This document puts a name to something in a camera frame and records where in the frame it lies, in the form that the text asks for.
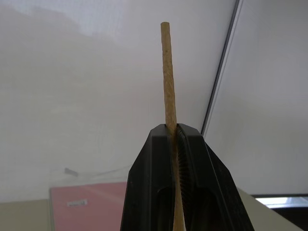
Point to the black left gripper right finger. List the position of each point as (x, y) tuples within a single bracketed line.
[(207, 168)]

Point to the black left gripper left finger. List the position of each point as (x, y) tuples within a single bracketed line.
[(146, 173)]

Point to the wooden chopstick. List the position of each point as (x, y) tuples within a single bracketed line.
[(168, 72)]

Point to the pink folder with white label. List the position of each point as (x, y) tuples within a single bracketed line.
[(91, 204)]

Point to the beige cabinet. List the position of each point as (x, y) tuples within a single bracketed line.
[(24, 215)]

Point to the dark metal partition frame strip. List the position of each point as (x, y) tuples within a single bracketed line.
[(222, 62)]

